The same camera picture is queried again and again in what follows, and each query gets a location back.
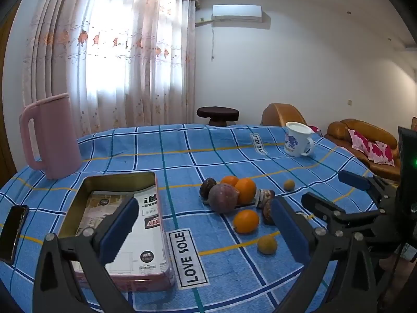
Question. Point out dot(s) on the brown leather armchair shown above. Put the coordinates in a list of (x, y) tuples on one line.
[(280, 114)]

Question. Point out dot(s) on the pink floral pillow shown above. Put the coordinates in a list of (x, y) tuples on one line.
[(371, 148)]

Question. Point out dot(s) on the black smartphone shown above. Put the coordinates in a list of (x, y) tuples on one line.
[(13, 231)]

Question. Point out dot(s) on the split dark wrinkled fruit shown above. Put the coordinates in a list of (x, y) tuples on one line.
[(264, 196)]

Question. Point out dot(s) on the dark round wooden stool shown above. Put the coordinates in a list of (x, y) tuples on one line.
[(217, 114)]

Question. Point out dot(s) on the sheer floral curtain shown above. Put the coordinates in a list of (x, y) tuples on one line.
[(114, 55)]

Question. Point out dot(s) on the pink plastic jug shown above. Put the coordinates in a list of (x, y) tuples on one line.
[(58, 137)]

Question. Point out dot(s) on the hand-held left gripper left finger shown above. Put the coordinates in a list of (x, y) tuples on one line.
[(117, 231)]

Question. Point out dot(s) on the blue checked tablecloth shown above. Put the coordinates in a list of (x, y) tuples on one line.
[(195, 150)]

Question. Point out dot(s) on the white air conditioner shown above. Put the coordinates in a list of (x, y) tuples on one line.
[(237, 13)]

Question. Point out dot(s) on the orange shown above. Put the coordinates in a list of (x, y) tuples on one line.
[(246, 189), (246, 221), (230, 180)]

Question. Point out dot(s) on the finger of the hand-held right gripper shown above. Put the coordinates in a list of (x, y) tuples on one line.
[(353, 180), (321, 206)]

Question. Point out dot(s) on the small brown round fruit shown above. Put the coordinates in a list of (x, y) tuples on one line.
[(289, 185), (267, 245)]

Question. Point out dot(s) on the purple passion fruit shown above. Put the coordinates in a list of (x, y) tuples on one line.
[(223, 199)]

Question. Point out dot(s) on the white cup blue print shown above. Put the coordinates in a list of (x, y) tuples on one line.
[(295, 141)]

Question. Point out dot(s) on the pink metal tin box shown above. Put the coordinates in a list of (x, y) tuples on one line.
[(97, 182)]

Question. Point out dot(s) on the brown leather sofa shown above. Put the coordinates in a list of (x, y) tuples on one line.
[(365, 130)]

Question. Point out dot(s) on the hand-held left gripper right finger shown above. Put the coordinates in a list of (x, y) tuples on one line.
[(290, 231)]

